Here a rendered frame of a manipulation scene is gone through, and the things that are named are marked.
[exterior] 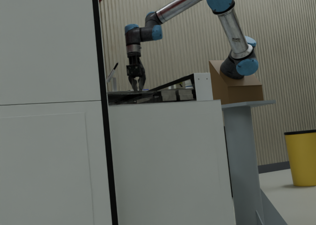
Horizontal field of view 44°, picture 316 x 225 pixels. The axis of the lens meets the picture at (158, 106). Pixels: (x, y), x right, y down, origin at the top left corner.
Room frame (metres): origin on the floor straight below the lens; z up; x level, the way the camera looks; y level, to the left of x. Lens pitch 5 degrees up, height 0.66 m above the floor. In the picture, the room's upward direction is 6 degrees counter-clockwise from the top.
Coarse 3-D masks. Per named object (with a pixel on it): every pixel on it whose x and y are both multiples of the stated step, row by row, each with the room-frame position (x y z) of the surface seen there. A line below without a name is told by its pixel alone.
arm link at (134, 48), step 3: (129, 45) 1.98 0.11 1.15; (132, 45) 1.98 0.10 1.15; (135, 45) 1.98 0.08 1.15; (138, 45) 1.99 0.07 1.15; (126, 48) 2.00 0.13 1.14; (129, 48) 1.98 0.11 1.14; (132, 48) 1.98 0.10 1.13; (135, 48) 1.98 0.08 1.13; (138, 48) 1.99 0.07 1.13; (141, 48) 2.01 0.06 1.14; (126, 51) 2.00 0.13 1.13; (129, 51) 1.98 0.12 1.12; (132, 51) 1.98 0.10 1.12; (135, 51) 1.98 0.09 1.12; (138, 51) 1.99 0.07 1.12
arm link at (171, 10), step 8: (176, 0) 1.99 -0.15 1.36; (184, 0) 1.97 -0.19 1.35; (192, 0) 1.96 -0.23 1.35; (200, 0) 1.97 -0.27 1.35; (160, 8) 2.04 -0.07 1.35; (168, 8) 2.01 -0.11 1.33; (176, 8) 2.00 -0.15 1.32; (184, 8) 2.00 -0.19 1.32; (152, 16) 2.05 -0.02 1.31; (160, 16) 2.03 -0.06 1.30; (168, 16) 2.03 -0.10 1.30; (160, 24) 2.08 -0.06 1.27
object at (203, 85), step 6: (198, 78) 1.87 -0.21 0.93; (204, 78) 1.89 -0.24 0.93; (210, 78) 1.90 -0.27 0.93; (198, 84) 1.87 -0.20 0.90; (204, 84) 1.89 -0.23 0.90; (210, 84) 1.90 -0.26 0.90; (198, 90) 1.87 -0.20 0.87; (204, 90) 1.88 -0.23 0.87; (210, 90) 1.90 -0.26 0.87; (198, 96) 1.87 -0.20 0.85; (204, 96) 1.88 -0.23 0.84; (210, 96) 1.90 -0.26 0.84
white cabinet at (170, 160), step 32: (128, 128) 1.64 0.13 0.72; (160, 128) 1.70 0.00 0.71; (192, 128) 1.77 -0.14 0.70; (128, 160) 1.63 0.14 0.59; (160, 160) 1.69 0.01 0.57; (192, 160) 1.76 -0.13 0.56; (224, 160) 1.84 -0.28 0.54; (128, 192) 1.62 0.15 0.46; (160, 192) 1.69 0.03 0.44; (192, 192) 1.76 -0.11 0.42; (224, 192) 1.83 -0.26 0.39; (128, 224) 1.62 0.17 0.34; (160, 224) 1.68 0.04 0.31; (192, 224) 1.75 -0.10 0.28; (224, 224) 1.83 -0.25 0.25
